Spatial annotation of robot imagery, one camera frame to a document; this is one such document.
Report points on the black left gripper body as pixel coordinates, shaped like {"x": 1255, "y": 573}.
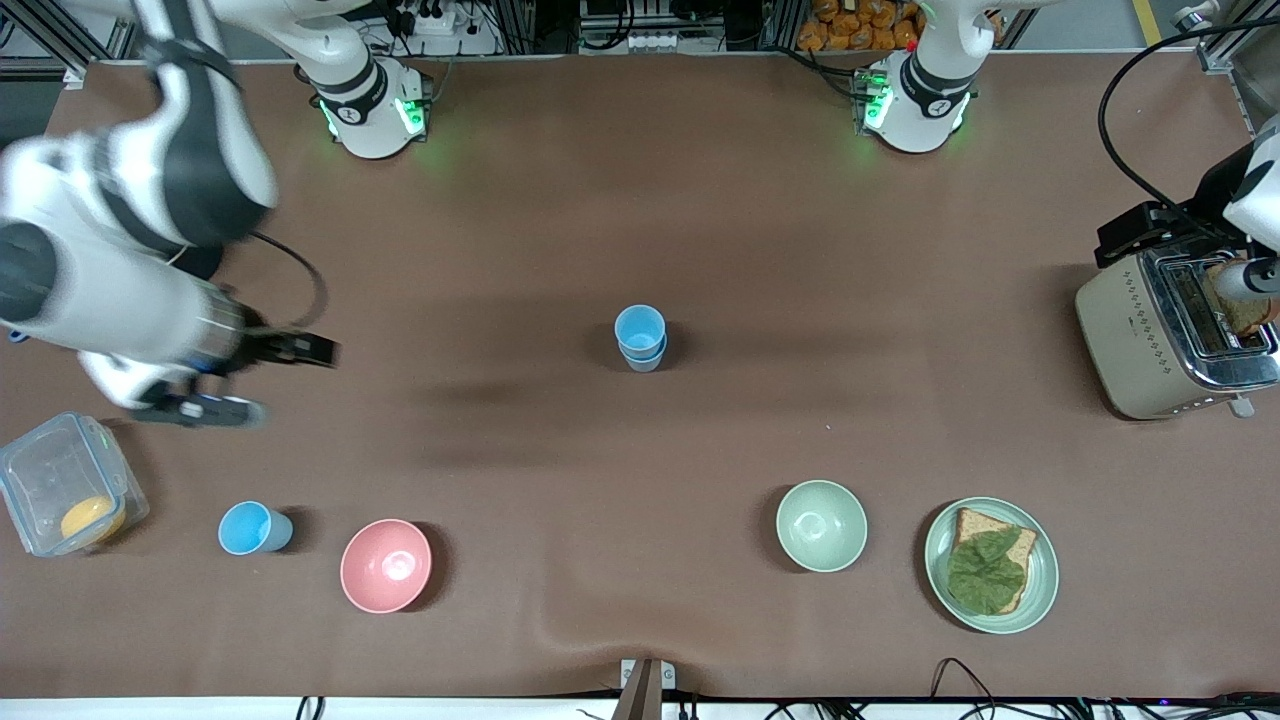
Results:
{"x": 1212, "y": 192}

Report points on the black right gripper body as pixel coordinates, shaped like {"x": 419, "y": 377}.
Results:
{"x": 263, "y": 348}

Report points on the blue plastic cup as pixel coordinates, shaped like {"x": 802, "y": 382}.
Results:
{"x": 645, "y": 364}
{"x": 248, "y": 528}
{"x": 640, "y": 328}

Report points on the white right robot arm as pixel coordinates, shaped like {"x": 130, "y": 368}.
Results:
{"x": 130, "y": 290}

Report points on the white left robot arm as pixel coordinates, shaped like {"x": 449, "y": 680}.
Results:
{"x": 925, "y": 95}

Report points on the beige chrome toaster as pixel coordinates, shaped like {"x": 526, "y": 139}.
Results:
{"x": 1125, "y": 340}

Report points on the dark bread slice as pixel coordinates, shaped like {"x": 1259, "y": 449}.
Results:
{"x": 1245, "y": 315}

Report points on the pink bowl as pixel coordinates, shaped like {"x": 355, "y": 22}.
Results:
{"x": 385, "y": 566}

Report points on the orange round food item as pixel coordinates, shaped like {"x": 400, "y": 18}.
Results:
{"x": 90, "y": 518}

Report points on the clear plastic lidded container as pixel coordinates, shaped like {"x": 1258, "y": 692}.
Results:
{"x": 50, "y": 470}

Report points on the brown bread slice with lettuce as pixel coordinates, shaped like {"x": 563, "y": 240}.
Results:
{"x": 975, "y": 522}

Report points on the brown table cover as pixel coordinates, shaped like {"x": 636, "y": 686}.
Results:
{"x": 600, "y": 470}

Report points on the pale green plate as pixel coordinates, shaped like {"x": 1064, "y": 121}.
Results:
{"x": 1045, "y": 575}

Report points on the bag of orange buns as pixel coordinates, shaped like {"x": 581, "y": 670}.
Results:
{"x": 860, "y": 25}

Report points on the white power strip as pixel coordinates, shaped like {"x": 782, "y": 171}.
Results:
{"x": 430, "y": 20}

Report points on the green lettuce leaf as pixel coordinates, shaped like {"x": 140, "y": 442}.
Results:
{"x": 985, "y": 575}

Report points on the pale green bowl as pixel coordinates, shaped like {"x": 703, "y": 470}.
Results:
{"x": 822, "y": 526}

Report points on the aluminium frame post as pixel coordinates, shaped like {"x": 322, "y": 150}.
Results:
{"x": 1225, "y": 45}

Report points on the metal clamp bracket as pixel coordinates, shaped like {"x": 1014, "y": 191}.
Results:
{"x": 647, "y": 685}

